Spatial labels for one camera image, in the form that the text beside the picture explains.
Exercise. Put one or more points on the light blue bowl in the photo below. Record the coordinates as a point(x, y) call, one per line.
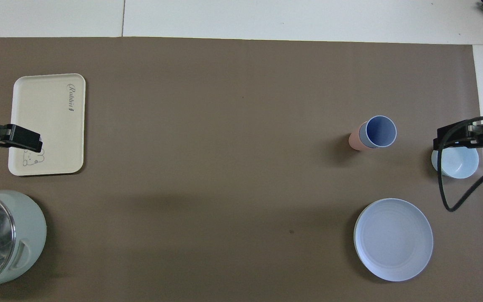
point(459, 165)

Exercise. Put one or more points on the grey-green kettle with glass lid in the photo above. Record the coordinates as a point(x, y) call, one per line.
point(11, 239)

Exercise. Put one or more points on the cream tray with rabbit print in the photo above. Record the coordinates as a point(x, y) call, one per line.
point(48, 117)

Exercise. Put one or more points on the pink plastic cup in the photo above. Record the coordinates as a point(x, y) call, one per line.
point(355, 141)

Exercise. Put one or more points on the light blue round plate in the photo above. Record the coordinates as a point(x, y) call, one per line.
point(392, 239)

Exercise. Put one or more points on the brown table mat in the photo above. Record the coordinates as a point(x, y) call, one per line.
point(224, 167)

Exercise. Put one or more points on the blue ribbed plastic cup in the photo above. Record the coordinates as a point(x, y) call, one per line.
point(382, 130)

